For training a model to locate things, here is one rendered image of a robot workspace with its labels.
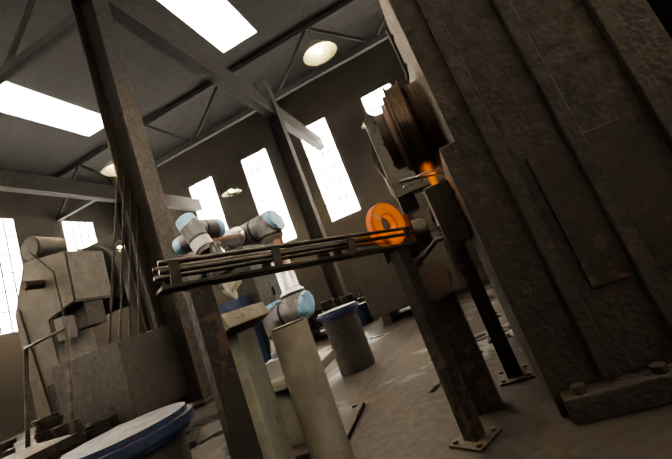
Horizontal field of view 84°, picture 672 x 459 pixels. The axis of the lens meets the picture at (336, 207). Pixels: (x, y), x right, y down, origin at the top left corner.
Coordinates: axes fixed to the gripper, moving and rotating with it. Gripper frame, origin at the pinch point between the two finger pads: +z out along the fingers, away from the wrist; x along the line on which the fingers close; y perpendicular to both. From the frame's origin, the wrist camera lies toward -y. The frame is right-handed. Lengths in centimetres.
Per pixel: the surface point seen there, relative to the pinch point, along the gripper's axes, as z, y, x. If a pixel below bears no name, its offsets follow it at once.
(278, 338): 21.9, 10.0, -9.4
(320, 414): 45.9, 6.3, -8.7
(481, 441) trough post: 82, 33, 9
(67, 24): -626, -144, 306
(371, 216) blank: 11, 54, 6
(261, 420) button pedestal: 36.4, -7.7, -12.6
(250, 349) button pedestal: 18.4, -0.5, -8.3
